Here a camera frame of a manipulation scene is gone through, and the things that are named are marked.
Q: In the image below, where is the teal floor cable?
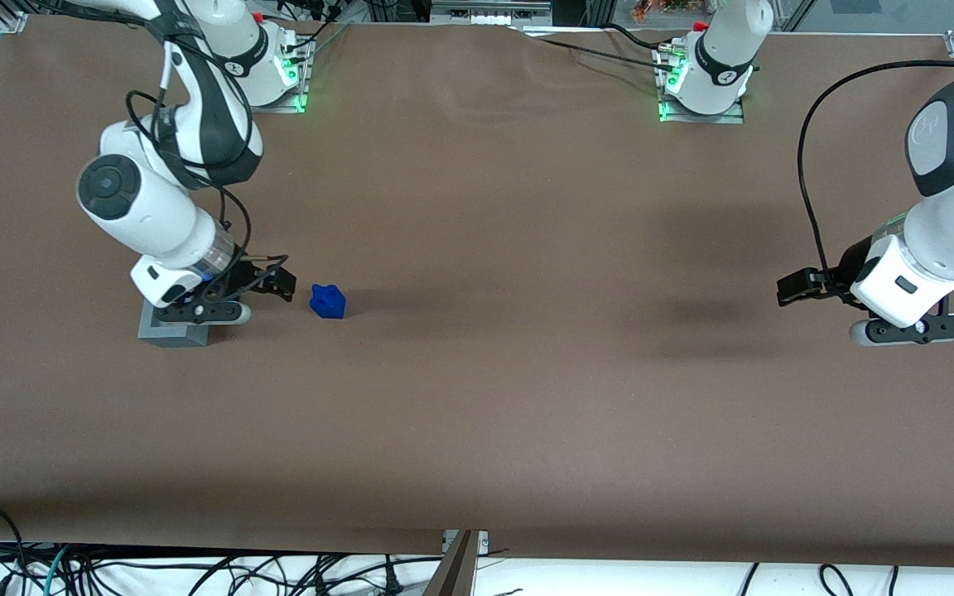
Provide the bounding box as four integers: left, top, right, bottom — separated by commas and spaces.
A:
40, 545, 76, 596

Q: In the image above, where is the brown table mat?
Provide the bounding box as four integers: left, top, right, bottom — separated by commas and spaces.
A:
0, 17, 954, 569

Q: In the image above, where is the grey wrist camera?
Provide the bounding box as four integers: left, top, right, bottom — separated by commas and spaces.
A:
154, 300, 253, 325
850, 313, 954, 347

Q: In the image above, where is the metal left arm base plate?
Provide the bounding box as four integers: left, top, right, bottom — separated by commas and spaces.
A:
655, 46, 747, 125

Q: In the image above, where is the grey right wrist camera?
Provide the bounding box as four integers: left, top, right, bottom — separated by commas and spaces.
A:
154, 300, 253, 325

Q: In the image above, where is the long black left arm cable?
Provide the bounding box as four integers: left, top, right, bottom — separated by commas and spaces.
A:
797, 60, 954, 291

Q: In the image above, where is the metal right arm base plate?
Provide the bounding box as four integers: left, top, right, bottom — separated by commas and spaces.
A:
249, 33, 313, 114

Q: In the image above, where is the white power strip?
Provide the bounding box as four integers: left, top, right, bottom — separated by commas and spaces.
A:
431, 0, 554, 27

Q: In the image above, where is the aluminium profile beam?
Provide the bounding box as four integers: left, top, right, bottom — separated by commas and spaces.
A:
423, 530, 479, 596

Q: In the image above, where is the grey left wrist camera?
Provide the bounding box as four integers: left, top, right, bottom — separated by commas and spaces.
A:
850, 313, 954, 347

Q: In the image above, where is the blue plastic part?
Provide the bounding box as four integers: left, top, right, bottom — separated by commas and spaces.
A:
310, 283, 347, 320

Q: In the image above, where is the gray base block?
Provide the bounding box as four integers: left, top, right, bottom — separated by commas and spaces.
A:
137, 300, 211, 347

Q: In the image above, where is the black cable across mat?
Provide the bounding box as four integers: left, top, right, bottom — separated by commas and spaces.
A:
518, 27, 677, 69

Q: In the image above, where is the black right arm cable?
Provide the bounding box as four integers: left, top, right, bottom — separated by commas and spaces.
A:
125, 41, 292, 286

